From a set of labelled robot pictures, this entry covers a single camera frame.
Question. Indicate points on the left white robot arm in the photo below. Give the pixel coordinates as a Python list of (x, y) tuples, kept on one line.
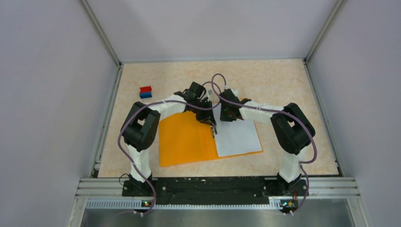
[(140, 126)]

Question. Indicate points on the white paper sheets stack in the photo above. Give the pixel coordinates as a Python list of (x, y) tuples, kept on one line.
[(237, 138)]

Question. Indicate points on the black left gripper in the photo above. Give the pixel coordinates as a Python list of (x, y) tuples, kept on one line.
[(207, 117)]

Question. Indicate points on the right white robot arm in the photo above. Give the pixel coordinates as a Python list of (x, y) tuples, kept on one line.
[(292, 128)]

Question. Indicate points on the white slotted cable duct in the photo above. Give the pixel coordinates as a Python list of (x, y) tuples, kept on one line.
[(135, 204)]

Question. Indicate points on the silver metal folder clip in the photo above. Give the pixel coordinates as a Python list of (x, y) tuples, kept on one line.
[(213, 129)]

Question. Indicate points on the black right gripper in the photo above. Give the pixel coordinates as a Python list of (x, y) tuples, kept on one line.
[(223, 117)]

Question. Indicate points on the orange clip file folder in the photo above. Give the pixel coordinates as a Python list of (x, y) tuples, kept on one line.
[(182, 140)]

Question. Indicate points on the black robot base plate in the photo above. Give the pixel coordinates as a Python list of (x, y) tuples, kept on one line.
[(232, 190)]

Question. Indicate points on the red and blue toy brick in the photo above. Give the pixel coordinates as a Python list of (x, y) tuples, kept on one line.
[(145, 92)]

